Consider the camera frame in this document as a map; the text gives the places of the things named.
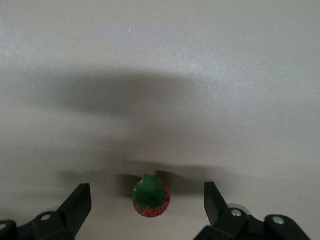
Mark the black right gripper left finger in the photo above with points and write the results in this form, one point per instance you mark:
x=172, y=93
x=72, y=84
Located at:
x=75, y=207

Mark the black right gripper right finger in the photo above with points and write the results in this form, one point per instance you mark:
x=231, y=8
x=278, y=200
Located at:
x=212, y=205

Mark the dark red green strawberry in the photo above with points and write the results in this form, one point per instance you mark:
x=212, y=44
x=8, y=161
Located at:
x=151, y=200

